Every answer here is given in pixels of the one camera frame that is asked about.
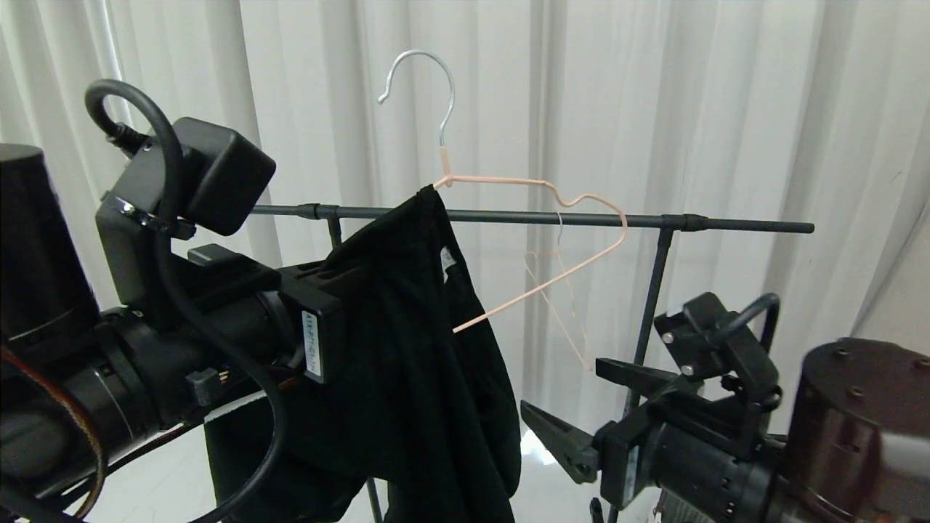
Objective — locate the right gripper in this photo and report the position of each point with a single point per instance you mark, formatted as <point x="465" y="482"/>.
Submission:
<point x="690" y="472"/>

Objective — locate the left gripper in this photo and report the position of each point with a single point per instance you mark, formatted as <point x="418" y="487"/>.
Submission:
<point x="240" y="327"/>

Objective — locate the black garment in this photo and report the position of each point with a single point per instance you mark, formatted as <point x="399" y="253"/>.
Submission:
<point x="407" y="327"/>

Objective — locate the pink clothes hanger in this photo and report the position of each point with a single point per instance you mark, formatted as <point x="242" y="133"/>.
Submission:
<point x="560" y="232"/>
<point x="508" y="179"/>

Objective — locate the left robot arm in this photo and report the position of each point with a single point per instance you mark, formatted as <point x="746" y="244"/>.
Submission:
<point x="43" y="240"/>

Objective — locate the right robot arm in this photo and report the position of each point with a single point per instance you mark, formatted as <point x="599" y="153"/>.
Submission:
<point x="857" y="421"/>

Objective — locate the black clothes rack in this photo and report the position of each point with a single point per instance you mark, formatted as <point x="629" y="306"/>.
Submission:
<point x="508" y="216"/>

